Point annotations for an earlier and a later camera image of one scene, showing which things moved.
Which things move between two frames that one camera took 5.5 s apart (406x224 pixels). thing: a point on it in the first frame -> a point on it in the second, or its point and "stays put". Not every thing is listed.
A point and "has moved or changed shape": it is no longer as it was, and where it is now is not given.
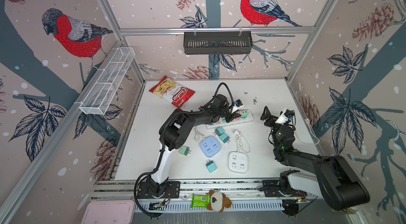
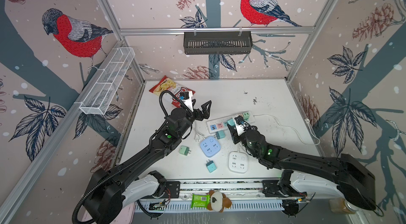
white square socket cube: [238, 161] stays put
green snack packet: [200, 201] stays put
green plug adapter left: [184, 150] stays put
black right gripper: [269, 117] -> [233, 134]
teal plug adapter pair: [219, 131] has moved or changed shape
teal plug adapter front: [211, 166] stays put
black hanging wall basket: [218, 43] stays put
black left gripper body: [224, 113] -> [189, 118]
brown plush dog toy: [218, 201] stays put
